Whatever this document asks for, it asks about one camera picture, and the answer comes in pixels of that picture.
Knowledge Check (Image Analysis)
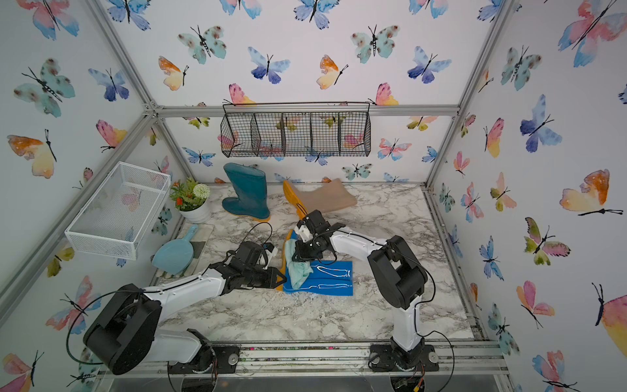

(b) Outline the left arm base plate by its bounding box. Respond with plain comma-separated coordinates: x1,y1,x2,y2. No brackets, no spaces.
168,345,241,376

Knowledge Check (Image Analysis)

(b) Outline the black wire wall basket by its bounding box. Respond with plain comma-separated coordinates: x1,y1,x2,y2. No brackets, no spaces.
219,101,372,158

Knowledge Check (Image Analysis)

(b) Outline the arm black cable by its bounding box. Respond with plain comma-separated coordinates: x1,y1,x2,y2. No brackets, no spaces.
64,221,275,366
293,207,457,392

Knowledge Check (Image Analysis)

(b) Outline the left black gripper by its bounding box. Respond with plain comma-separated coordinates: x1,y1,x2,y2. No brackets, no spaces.
244,267,288,289

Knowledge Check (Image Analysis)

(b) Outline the mint green fluffy cloth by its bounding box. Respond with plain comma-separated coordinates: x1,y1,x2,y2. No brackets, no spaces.
284,239,313,290

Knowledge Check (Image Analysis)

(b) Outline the blue rubber boot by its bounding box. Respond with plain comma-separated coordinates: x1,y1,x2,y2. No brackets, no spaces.
280,230,354,297

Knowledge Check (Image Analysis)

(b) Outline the teal green rubber boot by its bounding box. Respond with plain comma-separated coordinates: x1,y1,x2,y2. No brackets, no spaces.
222,163,270,221

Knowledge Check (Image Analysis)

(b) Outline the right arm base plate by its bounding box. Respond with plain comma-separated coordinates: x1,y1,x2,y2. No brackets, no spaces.
367,342,439,372

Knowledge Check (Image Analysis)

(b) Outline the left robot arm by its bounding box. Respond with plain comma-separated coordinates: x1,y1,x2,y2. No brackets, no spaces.
83,241,287,375

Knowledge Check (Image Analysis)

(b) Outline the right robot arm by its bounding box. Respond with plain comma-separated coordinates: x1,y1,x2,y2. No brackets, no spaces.
292,210,429,352

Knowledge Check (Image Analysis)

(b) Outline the beige rubber boot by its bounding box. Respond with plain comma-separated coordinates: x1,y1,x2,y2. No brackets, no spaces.
282,179,358,219

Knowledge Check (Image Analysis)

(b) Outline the potted plant white pot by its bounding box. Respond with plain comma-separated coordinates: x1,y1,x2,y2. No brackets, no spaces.
170,177,211,224

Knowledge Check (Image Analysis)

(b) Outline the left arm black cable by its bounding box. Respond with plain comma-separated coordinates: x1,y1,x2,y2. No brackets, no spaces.
64,221,275,366

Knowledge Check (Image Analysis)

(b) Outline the white mesh wall basket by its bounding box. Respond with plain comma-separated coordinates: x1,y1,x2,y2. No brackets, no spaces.
65,162,171,261

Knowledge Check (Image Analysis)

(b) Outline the aluminium front rail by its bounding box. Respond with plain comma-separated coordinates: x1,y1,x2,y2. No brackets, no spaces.
97,341,510,378

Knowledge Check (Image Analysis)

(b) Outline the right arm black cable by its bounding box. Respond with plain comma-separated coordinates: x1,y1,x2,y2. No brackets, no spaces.
293,207,457,392

